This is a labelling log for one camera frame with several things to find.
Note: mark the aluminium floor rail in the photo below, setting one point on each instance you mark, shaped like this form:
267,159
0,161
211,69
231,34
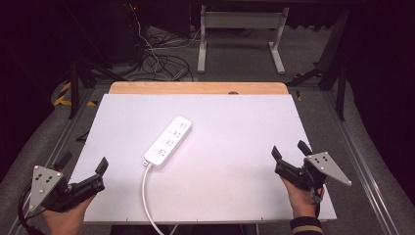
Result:
362,163
62,137

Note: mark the white power strip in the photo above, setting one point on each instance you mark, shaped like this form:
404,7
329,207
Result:
168,142

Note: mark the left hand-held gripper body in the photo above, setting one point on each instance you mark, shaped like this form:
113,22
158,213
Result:
44,184

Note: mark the white board sheet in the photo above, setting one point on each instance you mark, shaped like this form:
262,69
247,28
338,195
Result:
228,156

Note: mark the white metal table frame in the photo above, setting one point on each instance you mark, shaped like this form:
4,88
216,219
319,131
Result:
241,19

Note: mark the black metal stand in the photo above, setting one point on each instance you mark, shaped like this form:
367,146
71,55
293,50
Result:
74,84
339,75

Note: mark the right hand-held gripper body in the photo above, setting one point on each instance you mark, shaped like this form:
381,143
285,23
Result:
321,166

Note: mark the person's left hand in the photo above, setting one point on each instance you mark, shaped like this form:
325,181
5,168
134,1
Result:
67,218

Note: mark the yellow black hazard tape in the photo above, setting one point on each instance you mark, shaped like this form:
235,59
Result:
63,94

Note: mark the person's right hand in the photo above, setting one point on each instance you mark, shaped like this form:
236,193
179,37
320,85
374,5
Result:
300,199

